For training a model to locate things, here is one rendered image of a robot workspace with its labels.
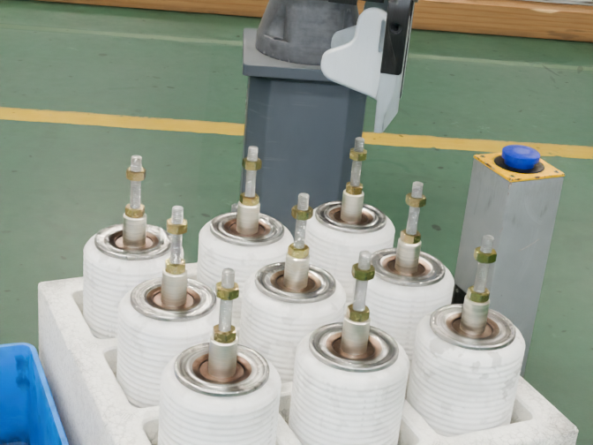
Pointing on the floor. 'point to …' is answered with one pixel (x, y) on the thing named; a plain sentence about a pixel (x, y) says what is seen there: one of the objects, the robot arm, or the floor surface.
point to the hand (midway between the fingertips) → (392, 109)
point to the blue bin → (26, 399)
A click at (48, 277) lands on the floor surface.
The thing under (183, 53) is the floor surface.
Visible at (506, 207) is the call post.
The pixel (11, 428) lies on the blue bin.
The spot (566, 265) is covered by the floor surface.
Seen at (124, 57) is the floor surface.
